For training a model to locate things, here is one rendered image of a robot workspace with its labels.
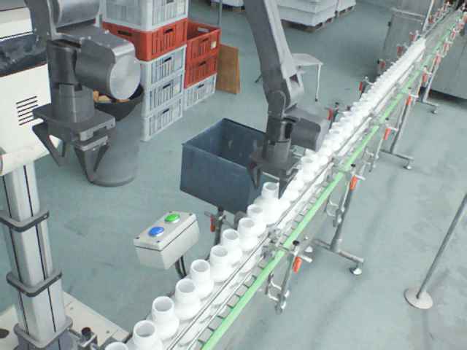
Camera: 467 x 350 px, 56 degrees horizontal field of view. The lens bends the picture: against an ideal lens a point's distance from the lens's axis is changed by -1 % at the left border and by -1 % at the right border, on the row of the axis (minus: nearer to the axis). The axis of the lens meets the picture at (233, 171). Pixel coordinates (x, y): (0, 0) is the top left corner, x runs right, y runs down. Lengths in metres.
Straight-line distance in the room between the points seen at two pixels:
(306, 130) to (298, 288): 1.68
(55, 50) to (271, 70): 0.46
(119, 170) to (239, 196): 1.51
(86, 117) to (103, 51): 0.12
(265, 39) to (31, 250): 0.91
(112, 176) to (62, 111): 2.43
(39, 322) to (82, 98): 1.10
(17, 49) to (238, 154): 1.14
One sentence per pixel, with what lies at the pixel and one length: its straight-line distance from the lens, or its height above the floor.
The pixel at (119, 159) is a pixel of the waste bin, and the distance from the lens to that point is 2.99.
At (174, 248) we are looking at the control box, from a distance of 1.02.
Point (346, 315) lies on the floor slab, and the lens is 2.49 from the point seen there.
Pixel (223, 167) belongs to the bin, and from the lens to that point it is 1.65.
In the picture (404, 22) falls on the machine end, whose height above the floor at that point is 0.77.
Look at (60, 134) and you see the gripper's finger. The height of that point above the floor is 1.47.
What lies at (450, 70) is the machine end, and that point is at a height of 0.39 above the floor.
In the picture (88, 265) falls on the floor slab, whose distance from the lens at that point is 2.56.
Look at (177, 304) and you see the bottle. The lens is 0.85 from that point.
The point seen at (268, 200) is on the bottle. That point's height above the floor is 1.17.
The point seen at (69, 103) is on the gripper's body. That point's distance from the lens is 0.64.
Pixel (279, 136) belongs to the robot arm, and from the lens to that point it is 0.97.
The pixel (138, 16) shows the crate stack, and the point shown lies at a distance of 3.34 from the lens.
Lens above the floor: 1.78
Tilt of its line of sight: 32 degrees down
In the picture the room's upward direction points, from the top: 8 degrees clockwise
